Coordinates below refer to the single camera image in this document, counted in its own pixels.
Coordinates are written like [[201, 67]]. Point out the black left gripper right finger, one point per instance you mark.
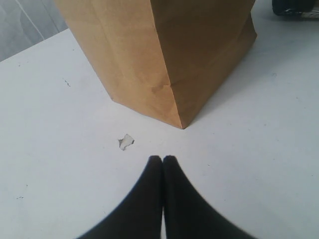
[[187, 215]]

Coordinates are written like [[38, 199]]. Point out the brown paper bag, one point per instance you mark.
[[162, 58]]

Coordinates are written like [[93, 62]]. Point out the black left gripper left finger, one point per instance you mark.
[[139, 215]]

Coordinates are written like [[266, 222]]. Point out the clear plastic scrap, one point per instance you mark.
[[126, 141]]

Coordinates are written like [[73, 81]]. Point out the spaghetti pasta packet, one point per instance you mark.
[[296, 8]]

